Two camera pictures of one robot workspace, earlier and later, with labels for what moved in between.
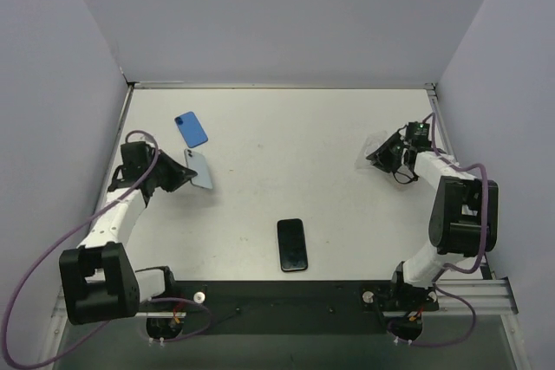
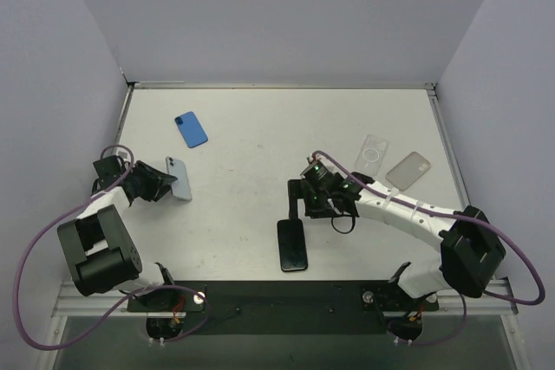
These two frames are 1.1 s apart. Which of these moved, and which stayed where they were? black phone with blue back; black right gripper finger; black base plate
Moved: black right gripper finger
Stayed: black base plate; black phone with blue back
